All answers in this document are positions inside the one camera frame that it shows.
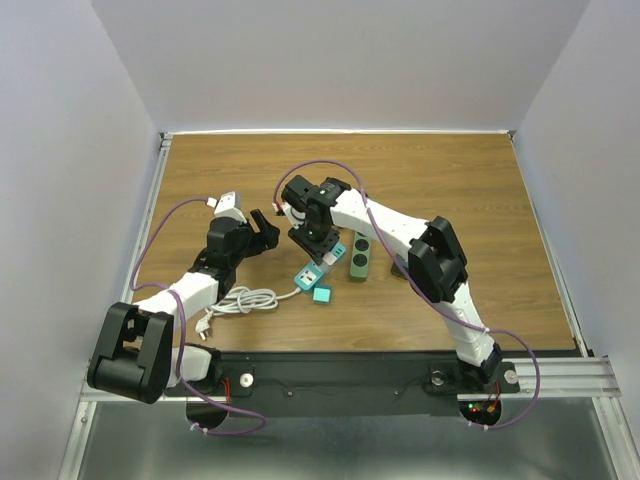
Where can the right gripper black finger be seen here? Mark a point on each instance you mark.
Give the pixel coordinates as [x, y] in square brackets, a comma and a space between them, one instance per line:
[313, 251]
[329, 259]

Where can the green power strip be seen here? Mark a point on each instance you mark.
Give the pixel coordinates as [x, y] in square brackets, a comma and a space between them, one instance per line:
[360, 257]

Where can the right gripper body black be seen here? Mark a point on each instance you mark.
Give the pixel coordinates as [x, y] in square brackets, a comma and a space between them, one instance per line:
[319, 238]

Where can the small teal cube adapter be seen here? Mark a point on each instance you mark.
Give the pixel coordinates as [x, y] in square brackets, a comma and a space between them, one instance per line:
[322, 294]

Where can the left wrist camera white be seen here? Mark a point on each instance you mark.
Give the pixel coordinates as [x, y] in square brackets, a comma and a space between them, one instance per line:
[229, 206]

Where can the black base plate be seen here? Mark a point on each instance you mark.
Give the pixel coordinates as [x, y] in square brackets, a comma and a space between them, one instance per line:
[316, 384]

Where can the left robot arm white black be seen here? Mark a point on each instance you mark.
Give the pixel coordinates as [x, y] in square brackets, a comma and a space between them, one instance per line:
[134, 356]

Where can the white charger plug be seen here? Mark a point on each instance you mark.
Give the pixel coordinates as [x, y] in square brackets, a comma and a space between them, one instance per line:
[326, 268]

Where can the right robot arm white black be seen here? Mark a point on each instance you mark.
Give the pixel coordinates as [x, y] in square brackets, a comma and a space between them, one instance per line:
[428, 254]

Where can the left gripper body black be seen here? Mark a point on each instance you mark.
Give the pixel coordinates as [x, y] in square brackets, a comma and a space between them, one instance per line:
[247, 245]

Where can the dark green cube adapter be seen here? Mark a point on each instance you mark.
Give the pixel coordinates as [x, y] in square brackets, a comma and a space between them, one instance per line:
[397, 270]

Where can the blue usb socket strip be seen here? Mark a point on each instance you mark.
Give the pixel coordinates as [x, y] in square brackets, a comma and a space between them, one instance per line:
[310, 276]

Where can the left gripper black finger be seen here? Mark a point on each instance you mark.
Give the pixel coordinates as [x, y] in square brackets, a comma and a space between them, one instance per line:
[265, 236]
[255, 227]

